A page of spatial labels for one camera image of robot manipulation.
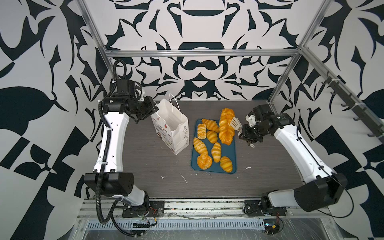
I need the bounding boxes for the metal tongs white tips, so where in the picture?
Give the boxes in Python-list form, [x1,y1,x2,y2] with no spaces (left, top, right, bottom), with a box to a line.
[230,117,255,148]

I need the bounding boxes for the white paper bag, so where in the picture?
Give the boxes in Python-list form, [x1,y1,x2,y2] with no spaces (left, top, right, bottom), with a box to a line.
[151,94,190,155]

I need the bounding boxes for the small round striped bun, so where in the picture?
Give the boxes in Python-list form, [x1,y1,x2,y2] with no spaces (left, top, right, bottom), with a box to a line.
[206,131,218,144]

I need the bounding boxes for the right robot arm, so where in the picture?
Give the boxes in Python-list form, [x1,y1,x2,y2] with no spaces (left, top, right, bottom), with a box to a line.
[231,105,348,212]

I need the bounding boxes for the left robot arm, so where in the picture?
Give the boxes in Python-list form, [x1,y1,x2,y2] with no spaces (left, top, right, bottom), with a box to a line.
[84,96,158,207]

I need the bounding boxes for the small striped bread top left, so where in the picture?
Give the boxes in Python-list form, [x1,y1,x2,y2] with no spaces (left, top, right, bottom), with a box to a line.
[197,123,207,140]

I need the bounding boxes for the striped bun bottom right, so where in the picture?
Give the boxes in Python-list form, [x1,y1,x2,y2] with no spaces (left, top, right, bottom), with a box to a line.
[220,156,233,173]

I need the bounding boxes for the croissant centre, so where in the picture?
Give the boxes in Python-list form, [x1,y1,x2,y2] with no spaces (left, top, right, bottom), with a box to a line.
[211,142,222,163]

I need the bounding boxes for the croissant top of tray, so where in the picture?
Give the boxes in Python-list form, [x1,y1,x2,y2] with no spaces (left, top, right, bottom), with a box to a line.
[202,119,220,133]

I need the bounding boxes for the teal tray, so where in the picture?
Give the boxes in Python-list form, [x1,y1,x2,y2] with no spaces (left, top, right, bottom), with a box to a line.
[191,119,238,175]

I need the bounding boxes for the croissant left middle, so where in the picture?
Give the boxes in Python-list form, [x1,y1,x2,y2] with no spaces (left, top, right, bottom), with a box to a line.
[193,138,208,155]

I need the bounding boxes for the round flaky pastry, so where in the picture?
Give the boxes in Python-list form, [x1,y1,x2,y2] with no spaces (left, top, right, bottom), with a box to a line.
[197,153,213,170]

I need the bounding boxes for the small circuit board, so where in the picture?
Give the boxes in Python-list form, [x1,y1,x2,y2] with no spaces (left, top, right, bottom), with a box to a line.
[264,218,284,236]

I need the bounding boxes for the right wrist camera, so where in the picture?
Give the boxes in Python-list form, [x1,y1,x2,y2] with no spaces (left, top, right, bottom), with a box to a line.
[246,112,258,128]

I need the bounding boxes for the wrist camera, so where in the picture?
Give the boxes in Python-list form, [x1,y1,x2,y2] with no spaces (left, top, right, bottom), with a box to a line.
[246,112,258,128]
[114,80,143,101]

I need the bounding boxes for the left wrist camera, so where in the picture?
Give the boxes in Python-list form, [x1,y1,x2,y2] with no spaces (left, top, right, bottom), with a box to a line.
[114,80,143,101]

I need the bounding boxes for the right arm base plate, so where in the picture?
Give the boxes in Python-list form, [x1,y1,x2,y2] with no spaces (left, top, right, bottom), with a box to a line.
[243,199,287,217]

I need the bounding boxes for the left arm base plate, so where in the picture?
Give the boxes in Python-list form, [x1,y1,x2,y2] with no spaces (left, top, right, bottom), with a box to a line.
[122,200,165,218]

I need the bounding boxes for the left black corrugated cable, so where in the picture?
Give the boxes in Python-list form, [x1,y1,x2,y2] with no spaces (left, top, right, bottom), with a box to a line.
[94,59,157,238]

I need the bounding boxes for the wall hook rail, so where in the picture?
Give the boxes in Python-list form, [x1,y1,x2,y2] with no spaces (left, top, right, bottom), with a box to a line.
[322,71,384,144]

